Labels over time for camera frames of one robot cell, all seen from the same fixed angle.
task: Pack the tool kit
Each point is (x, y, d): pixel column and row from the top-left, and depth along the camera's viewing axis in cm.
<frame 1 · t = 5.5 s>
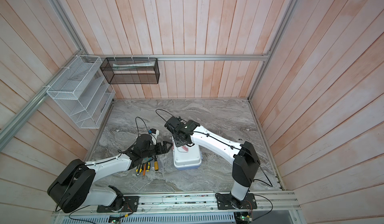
left hand: (167, 148, 87), fingers open
right hand: (181, 140, 82), fingers open
white blue plastic toolbox: (186, 158, 78), point 13 cm above the table
yellow black screwdriver: (156, 163, 87), point 2 cm above the table
orange handled screwdriver: (144, 170, 85), on the table
yellow black stubby screwdriver: (148, 166, 85), point 2 cm above the table

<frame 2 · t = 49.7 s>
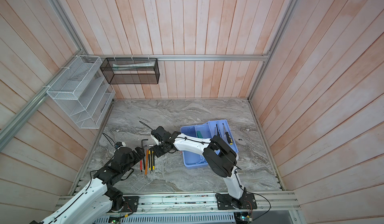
left hand: (139, 155, 84), fingers open
right hand: (157, 151, 87), fingers open
orange handled screwdriver: (146, 161, 90), on the table
red handled hex key: (141, 166, 87), on the table
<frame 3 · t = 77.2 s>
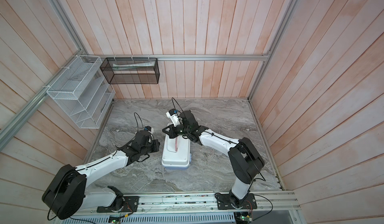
left hand: (160, 146, 87), fingers closed
right hand: (162, 131, 81), fingers closed
white blue plastic toolbox: (176, 154, 80), point 12 cm above the table
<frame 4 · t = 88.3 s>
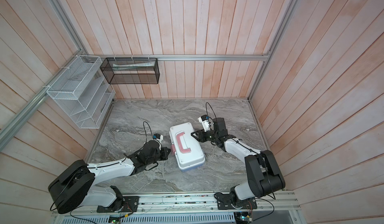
left hand: (170, 153, 86), fingers closed
right hand: (193, 133, 87), fingers open
white blue plastic toolbox: (187, 150, 82), point 12 cm above the table
